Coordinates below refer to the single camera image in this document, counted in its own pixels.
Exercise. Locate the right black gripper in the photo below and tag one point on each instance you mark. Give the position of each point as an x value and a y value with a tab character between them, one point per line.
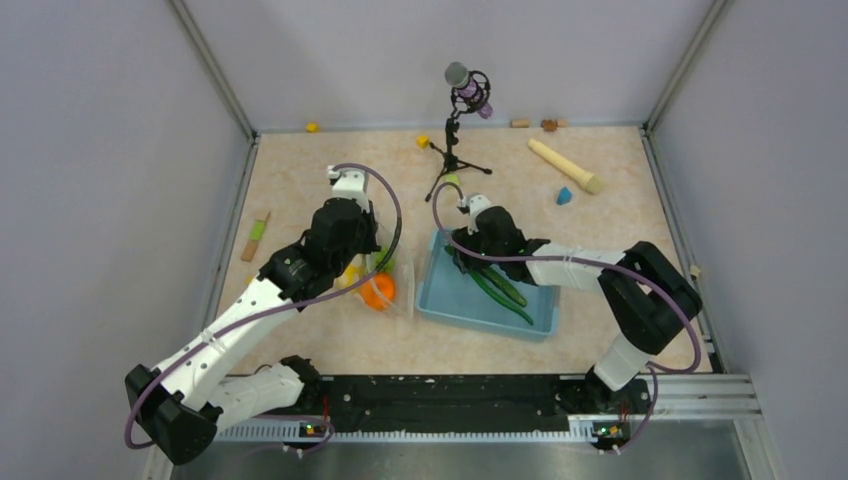
466	262

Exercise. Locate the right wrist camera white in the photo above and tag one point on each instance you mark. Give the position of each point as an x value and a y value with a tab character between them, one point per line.
472	206

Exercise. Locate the wooden rolling pin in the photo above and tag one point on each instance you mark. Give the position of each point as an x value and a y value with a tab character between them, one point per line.
587	180

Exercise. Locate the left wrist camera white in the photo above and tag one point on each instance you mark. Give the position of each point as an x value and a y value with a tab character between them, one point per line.
350	184

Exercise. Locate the green wooden toy knife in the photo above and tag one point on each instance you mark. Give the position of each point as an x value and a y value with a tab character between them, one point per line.
255	235

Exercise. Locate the clear dotted zip bag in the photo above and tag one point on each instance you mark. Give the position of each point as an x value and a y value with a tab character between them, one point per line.
403	276

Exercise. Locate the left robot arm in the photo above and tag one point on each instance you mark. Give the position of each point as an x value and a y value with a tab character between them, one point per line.
184	401

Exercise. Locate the orange fruit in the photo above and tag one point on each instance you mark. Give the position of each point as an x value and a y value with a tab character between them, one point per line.
379	292

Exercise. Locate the thin green chili pepper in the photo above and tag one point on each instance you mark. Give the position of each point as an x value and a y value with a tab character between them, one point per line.
521	312

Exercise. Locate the blue plastic basket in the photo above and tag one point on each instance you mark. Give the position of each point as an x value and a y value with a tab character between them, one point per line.
447	296

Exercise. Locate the yellow mango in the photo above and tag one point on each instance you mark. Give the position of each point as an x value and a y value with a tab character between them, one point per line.
352	274

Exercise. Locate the green grapes bunch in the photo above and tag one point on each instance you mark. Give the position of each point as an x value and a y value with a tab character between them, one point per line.
384	262

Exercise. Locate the green cucumber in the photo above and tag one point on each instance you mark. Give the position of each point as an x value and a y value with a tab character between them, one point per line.
501	289

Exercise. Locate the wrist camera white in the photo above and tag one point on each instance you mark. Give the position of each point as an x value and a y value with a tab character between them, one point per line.
350	184
472	206

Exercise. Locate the brown wooden block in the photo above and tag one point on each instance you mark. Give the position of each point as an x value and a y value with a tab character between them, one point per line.
552	125

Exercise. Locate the blue toy block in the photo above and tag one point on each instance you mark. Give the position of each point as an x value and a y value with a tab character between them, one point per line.
564	196

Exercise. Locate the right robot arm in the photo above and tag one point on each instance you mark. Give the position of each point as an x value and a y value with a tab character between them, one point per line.
649	298

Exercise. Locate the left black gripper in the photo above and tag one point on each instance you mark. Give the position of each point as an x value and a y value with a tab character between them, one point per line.
371	224

